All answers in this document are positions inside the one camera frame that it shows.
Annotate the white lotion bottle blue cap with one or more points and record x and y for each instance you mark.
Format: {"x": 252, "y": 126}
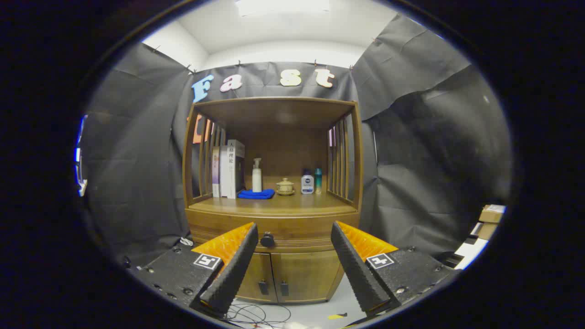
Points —
{"x": 307, "y": 185}

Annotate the wooden cabinet door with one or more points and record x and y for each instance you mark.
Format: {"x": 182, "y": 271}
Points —
{"x": 306, "y": 274}
{"x": 258, "y": 272}

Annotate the ceiling light panel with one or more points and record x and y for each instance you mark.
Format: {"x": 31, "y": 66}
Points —
{"x": 283, "y": 6}

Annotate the beige lidded ceramic cup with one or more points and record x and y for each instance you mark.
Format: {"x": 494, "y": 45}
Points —
{"x": 285, "y": 187}

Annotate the thin purple book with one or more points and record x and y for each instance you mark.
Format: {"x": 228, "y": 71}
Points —
{"x": 215, "y": 173}

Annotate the wooden countertop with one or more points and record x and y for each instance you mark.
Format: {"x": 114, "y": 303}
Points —
{"x": 297, "y": 202}

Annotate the yellow tape strip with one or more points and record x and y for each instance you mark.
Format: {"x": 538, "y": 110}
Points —
{"x": 336, "y": 316}

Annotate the wooden cabinet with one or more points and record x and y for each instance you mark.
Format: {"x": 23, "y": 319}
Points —
{"x": 283, "y": 119}

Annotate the thick white and black book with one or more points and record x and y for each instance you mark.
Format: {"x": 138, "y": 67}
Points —
{"x": 233, "y": 169}

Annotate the cardboard box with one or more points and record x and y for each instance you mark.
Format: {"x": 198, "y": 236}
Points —
{"x": 487, "y": 230}
{"x": 492, "y": 214}

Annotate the white pump bottle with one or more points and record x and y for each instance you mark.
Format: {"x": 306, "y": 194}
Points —
{"x": 257, "y": 180}

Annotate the blue folded cloth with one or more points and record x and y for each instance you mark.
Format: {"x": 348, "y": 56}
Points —
{"x": 256, "y": 194}

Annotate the white blue-edged object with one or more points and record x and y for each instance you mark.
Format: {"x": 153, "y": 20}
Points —
{"x": 80, "y": 173}

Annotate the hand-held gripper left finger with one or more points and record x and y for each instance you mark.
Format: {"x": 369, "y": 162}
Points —
{"x": 233, "y": 269}

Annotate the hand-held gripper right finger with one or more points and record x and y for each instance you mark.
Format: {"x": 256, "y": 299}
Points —
{"x": 356, "y": 269}

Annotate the thin white book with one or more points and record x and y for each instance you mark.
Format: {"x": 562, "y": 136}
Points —
{"x": 224, "y": 173}

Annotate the wooden drawer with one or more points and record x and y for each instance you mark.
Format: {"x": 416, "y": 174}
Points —
{"x": 297, "y": 228}

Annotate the black backdrop cloth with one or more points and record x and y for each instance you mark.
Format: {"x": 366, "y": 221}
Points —
{"x": 137, "y": 160}

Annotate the teal slim bottle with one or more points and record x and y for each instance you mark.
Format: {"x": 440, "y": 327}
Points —
{"x": 318, "y": 182}

